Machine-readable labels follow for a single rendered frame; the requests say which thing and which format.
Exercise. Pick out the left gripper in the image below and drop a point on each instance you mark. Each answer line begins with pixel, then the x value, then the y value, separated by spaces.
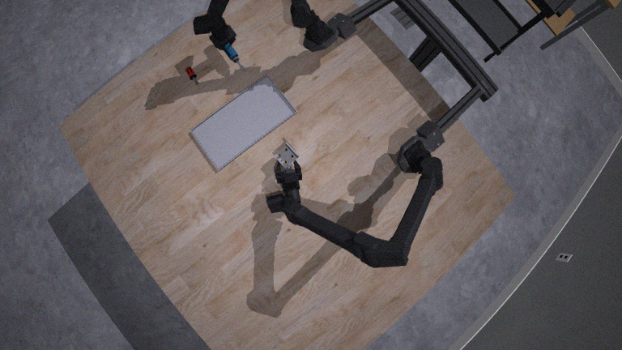
pixel 278 173

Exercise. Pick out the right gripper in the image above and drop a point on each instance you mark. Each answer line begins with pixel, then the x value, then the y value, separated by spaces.
pixel 223 39

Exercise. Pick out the blue nut driver barrel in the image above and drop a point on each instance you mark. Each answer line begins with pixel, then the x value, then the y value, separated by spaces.
pixel 232 54

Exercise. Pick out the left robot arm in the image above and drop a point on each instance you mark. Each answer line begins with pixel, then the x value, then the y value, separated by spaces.
pixel 376 252

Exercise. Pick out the grey metal bracket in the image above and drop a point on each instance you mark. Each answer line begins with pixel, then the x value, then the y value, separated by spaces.
pixel 286 156

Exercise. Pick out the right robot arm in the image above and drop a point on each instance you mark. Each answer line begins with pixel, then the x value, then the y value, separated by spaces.
pixel 318 32

